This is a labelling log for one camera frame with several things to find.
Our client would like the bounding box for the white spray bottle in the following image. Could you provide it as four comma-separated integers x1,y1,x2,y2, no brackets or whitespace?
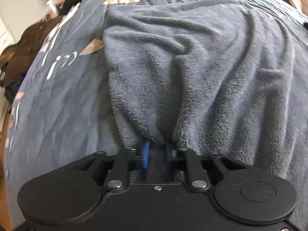
45,0,61,15

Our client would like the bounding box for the brown coat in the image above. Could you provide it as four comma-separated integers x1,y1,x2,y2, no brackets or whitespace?
0,20,57,87

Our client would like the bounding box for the printed grey quilt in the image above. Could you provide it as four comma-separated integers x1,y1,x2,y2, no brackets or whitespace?
4,0,308,223

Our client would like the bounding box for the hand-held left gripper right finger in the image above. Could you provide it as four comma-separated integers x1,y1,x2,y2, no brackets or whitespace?
165,144,251,192

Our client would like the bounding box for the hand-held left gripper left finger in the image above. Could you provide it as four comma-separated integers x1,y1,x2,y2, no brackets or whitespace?
65,141,151,192

